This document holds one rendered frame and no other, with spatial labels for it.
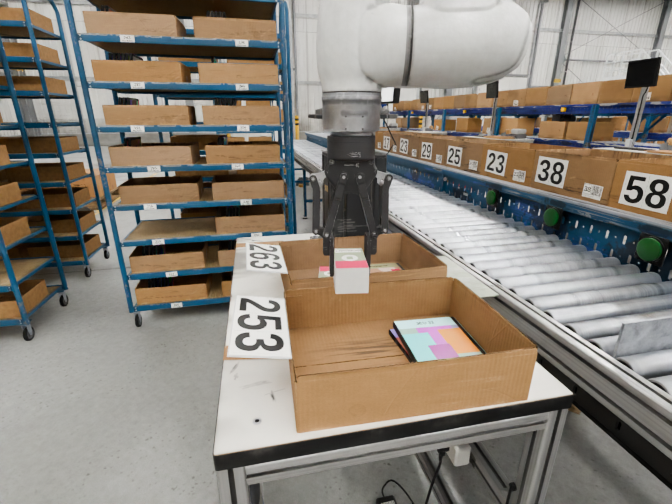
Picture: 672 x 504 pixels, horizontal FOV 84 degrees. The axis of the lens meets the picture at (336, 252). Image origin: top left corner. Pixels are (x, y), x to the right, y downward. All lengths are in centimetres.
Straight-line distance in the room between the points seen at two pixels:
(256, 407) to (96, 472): 116
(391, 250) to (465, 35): 73
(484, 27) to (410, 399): 52
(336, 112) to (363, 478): 126
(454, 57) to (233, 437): 61
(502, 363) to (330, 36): 53
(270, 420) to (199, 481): 97
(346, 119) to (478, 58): 19
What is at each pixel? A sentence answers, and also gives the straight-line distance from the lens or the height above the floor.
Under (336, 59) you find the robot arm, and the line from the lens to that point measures 57.
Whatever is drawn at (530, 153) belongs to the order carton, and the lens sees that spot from 192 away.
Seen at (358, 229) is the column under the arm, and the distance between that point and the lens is 122.
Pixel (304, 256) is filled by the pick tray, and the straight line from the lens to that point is 111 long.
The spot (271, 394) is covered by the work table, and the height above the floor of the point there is 75.
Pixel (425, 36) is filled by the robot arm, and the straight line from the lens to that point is 57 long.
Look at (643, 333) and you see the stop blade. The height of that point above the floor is 78.
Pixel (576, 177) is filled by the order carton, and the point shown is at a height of 97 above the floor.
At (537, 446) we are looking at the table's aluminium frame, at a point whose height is 64.
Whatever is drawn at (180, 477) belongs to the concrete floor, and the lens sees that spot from 162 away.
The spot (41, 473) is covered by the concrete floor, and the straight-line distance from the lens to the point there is 186.
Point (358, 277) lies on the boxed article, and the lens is 61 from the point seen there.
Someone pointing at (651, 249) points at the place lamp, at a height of 82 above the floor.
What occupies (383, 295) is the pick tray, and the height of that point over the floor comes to 82.
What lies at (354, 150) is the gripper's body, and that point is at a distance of 58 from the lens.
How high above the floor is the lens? 119
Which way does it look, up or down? 20 degrees down
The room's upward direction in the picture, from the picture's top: straight up
